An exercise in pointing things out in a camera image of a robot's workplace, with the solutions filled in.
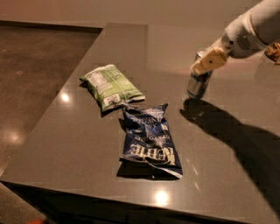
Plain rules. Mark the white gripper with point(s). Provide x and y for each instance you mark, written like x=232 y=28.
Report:
x=240 y=37

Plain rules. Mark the tan object at table edge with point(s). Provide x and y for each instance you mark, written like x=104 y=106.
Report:
x=273 y=53

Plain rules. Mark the blue kettle chip bag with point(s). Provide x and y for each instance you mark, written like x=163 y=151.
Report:
x=148 y=139

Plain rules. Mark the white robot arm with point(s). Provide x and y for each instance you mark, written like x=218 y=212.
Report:
x=266 y=20

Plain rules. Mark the green chip bag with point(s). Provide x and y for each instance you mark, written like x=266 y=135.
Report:
x=110 y=87

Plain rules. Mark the silver blue redbull can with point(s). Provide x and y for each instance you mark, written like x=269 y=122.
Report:
x=197 y=84

